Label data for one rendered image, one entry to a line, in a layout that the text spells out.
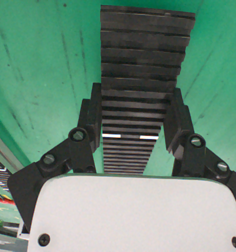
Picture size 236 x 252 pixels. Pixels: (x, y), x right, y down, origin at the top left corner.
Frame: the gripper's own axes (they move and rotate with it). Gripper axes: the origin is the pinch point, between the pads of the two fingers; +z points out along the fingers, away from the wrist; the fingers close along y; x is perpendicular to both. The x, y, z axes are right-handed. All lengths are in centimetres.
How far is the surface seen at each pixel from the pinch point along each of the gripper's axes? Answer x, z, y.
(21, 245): -1059, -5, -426
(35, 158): -17.0, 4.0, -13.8
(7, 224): -432, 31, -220
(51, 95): -2.5, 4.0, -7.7
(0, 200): -46, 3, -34
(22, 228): -75, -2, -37
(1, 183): -21.1, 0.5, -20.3
